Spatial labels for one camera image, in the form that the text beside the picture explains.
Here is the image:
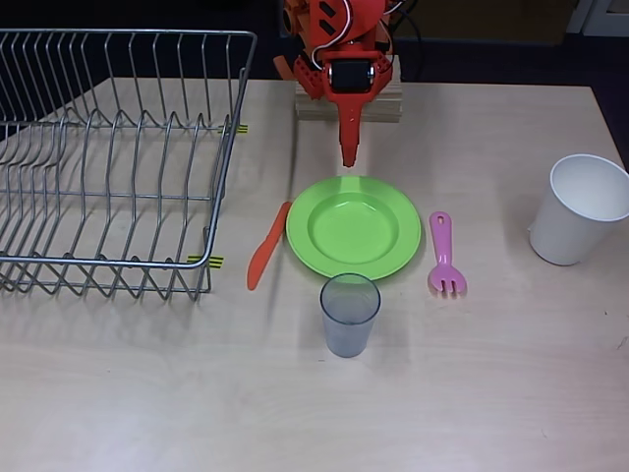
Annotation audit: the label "green plastic plate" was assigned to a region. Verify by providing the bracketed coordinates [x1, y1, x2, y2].
[285, 175, 424, 282]

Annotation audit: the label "orange plastic knife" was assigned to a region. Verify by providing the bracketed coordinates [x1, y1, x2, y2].
[247, 201, 293, 292]

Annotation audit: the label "pink plastic fork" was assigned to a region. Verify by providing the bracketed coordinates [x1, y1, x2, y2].
[427, 210, 469, 299]

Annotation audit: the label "translucent grey plastic cup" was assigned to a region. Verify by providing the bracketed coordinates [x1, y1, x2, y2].
[319, 272, 382, 359]

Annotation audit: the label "stacked wooden base boards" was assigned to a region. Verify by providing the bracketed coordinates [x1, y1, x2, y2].
[294, 53, 405, 124]

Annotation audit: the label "light orange clamp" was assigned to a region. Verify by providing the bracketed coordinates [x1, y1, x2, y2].
[272, 0, 302, 81]

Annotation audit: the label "brown partition board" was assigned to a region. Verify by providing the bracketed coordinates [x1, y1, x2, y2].
[392, 0, 577, 45]

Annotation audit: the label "white paper cup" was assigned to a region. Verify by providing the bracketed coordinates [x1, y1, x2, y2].
[528, 153, 629, 267]

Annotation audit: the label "white servo cable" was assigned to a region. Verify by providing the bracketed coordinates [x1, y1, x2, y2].
[310, 0, 356, 70]

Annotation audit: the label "black power cables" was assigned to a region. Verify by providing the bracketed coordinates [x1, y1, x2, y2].
[387, 0, 425, 83]

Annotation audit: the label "metal wire dish rack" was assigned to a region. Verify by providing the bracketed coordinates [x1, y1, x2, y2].
[0, 28, 259, 302]

